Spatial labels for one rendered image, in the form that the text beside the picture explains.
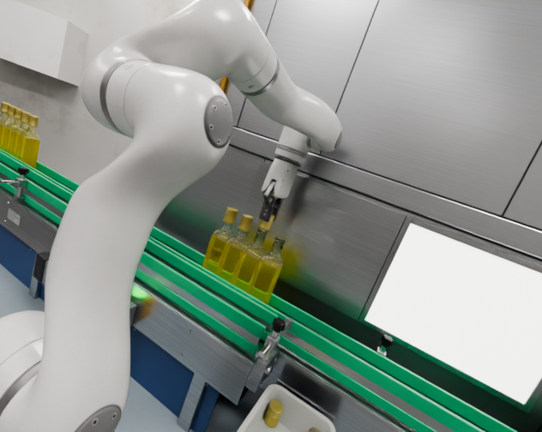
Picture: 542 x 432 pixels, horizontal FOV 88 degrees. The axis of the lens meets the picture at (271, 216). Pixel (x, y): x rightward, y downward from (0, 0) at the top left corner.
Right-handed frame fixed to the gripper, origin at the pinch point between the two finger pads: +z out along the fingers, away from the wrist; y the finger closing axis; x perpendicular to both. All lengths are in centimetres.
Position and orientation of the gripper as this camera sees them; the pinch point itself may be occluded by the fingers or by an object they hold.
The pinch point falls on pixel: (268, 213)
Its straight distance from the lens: 79.4
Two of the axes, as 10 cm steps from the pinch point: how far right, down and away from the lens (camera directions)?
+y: -3.9, 0.5, -9.2
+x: 8.6, 3.9, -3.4
